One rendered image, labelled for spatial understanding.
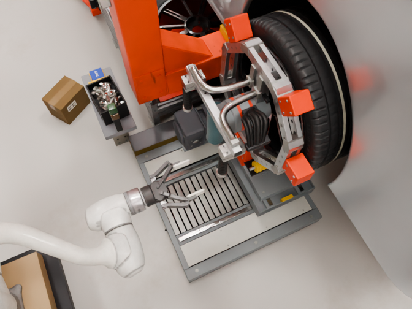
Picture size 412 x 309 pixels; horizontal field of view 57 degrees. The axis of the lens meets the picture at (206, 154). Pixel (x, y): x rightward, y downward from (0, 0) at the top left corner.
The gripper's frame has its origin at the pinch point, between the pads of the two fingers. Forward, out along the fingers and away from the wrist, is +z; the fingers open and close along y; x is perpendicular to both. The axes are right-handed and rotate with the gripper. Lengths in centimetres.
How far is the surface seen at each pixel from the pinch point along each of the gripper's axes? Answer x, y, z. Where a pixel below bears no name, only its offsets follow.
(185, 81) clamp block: 12.0, -33.4, 11.3
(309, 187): -68, 6, 69
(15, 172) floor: -84, -80, -84
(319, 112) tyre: 26, 6, 43
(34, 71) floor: -84, -153, -55
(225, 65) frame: 4, -40, 33
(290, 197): -65, 8, 55
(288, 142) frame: 15.6, 7.8, 32.7
